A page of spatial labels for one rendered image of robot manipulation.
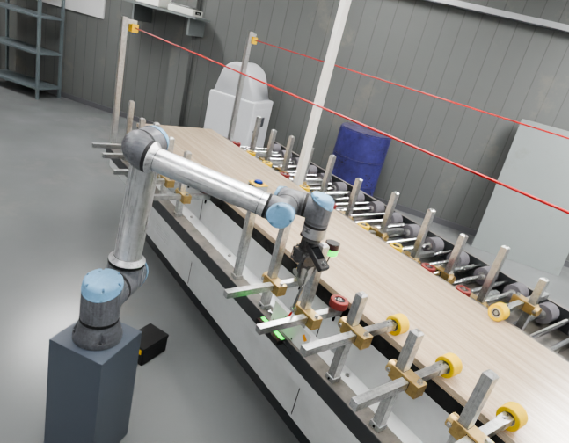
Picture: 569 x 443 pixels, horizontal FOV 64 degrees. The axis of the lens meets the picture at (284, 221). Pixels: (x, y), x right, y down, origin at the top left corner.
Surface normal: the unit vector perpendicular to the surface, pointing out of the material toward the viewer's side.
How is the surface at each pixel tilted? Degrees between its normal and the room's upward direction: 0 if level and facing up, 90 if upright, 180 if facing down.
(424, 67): 90
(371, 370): 90
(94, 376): 90
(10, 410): 0
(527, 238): 77
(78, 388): 90
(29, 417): 0
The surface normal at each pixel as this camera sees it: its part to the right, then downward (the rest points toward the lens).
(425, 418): -0.79, 0.05
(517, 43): -0.33, 0.29
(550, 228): -0.27, 0.08
